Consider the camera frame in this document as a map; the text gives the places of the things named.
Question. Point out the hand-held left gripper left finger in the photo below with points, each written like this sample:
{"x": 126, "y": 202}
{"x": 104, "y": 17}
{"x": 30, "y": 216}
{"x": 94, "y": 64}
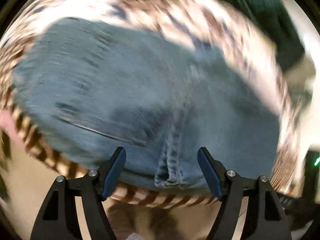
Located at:
{"x": 113, "y": 175}

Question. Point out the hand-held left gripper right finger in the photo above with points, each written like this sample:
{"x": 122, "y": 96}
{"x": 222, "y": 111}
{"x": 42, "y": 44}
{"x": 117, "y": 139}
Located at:
{"x": 210, "y": 175}

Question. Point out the blue denim pants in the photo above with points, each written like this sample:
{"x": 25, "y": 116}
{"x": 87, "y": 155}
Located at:
{"x": 140, "y": 92}

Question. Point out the person's legs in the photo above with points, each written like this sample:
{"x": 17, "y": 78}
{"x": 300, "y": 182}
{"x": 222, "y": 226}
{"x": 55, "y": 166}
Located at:
{"x": 135, "y": 237}

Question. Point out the teal fleece blanket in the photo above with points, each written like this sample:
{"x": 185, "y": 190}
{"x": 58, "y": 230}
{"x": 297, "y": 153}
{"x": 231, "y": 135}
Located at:
{"x": 265, "y": 15}

